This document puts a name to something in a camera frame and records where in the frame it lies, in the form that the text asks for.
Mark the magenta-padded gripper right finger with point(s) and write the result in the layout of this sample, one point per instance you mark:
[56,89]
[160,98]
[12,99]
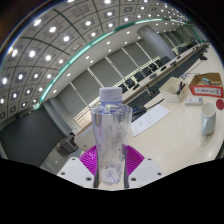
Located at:
[143,170]

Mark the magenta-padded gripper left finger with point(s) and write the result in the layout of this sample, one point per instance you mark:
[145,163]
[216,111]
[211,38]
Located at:
[75,170]

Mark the clear plastic water bottle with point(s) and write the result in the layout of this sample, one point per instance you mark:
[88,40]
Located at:
[111,133]

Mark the grey boxy monitor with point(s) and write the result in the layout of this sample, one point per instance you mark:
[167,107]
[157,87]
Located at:
[68,146]

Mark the white printed paper sheet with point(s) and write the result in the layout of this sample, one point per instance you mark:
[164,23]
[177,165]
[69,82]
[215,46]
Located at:
[150,120]

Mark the black desk phone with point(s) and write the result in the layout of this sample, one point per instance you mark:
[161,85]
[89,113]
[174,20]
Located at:
[138,107]

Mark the white ceramic mug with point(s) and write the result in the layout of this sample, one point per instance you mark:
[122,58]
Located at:
[208,118]

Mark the small open white box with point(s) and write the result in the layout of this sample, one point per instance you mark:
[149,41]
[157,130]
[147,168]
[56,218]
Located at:
[171,91]

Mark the white rectangular remote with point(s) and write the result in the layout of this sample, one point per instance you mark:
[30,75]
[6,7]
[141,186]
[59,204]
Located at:
[194,101]

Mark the black clip tool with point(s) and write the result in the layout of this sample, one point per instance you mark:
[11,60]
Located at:
[181,87]

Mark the long curved conference desk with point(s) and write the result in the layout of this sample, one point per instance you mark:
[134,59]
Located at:
[166,78]

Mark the row of black office chairs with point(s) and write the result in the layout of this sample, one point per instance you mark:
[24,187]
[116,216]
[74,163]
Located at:
[146,71]

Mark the flat round red coaster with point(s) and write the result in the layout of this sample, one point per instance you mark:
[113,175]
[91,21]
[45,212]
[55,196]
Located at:
[220,104]

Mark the open brown red-sided cardboard box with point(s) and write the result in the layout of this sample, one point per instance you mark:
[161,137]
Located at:
[206,90]

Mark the small teal block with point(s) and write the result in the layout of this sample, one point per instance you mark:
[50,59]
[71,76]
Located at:
[206,80]

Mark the round ceiling lights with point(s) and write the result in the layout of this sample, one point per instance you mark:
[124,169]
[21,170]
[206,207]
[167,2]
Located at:
[52,29]

